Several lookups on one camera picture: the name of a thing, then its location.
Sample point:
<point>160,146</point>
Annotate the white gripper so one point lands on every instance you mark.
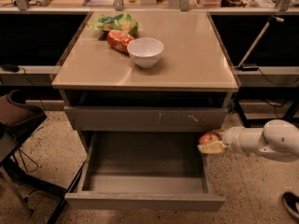
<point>232,139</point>

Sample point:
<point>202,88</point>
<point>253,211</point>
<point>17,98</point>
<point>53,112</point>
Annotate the red apple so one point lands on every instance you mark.
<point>207,138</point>

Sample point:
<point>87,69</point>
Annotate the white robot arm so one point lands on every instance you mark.
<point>277,140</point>

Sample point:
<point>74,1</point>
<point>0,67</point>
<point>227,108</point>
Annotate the grey drawer cabinet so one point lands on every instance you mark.
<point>173,78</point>

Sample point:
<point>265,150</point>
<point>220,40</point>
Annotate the open grey middle drawer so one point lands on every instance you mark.
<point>145,171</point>

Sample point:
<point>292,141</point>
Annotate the closed grey upper drawer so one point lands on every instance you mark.
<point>144,119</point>

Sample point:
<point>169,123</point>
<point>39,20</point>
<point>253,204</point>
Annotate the white stick with base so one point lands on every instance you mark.
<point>243,66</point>

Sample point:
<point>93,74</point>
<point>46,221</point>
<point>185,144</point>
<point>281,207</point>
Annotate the black sneaker with stripes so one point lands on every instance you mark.
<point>291,204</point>

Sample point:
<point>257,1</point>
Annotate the white bowl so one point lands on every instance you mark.
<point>145,52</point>

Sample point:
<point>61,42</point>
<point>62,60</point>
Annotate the orange snack bag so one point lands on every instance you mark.
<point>119,40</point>

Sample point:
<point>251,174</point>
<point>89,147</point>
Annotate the green chip bag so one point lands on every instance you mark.
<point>122,22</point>

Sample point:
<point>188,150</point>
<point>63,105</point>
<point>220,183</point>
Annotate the brown office chair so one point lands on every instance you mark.
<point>18,121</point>

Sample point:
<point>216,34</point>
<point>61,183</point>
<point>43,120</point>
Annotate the black power adapter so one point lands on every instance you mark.
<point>10,67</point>

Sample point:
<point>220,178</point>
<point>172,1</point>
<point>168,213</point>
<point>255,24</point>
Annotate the black table leg frame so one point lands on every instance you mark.
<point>256,106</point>

